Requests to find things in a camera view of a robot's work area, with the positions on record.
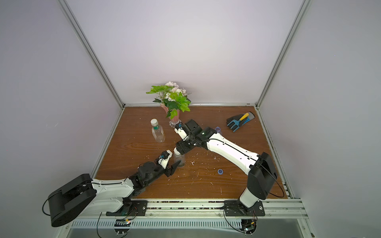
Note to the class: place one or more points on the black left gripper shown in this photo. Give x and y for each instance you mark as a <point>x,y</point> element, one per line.
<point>171,170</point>

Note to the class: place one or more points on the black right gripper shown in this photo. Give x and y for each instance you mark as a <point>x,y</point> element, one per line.
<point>186,144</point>

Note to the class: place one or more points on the white bottle cap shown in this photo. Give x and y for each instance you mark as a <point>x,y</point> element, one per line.
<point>176,152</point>
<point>154,122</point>

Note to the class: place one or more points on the teal print clear bottle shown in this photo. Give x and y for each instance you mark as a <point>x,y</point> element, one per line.
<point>182,158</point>

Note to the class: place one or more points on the green label clear bottle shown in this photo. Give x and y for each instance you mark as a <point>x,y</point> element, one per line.
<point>158,133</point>

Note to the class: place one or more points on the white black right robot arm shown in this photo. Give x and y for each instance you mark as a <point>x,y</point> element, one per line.
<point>259,168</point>

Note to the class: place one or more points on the blue label water bottle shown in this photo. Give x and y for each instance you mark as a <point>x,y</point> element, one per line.
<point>218,130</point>

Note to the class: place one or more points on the pink vase with flowers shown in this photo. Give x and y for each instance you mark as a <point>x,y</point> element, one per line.
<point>172,99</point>

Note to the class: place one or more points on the blue yellow garden hand rake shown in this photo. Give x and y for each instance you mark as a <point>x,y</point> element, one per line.
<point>235,122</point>

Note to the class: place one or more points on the black blue work glove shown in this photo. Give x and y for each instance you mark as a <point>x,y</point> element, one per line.
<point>251,117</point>

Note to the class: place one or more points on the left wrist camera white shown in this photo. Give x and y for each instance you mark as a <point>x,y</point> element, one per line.
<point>164,158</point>

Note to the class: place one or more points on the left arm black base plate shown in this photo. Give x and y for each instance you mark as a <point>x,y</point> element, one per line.
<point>131,208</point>

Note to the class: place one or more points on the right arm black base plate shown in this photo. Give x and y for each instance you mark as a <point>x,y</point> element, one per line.
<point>236,208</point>

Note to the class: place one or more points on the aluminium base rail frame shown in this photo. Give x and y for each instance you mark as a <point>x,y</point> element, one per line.
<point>179,218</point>

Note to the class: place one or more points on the aluminium corner frame post left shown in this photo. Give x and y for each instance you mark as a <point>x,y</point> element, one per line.
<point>89,49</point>

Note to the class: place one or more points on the aluminium corner frame post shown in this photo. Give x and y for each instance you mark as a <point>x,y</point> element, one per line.
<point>284,49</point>
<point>89,49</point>

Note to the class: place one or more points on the aluminium corner frame post right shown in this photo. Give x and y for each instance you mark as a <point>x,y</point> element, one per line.
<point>284,49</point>

